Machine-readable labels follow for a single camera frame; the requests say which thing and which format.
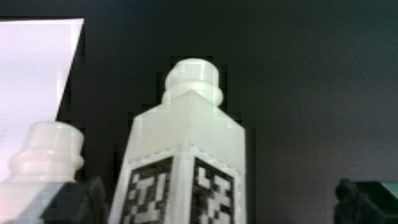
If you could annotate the white marker plate with tags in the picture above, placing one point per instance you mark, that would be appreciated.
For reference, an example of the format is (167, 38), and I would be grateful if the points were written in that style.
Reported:
(37, 47)

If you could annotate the white table leg with tag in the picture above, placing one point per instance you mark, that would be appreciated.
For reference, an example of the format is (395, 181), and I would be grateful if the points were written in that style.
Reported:
(181, 180)

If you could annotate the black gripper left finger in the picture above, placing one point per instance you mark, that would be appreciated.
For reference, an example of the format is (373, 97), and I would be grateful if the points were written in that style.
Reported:
(78, 204)

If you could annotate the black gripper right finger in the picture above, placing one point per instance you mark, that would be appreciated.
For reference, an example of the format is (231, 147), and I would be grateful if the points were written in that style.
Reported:
(366, 202)

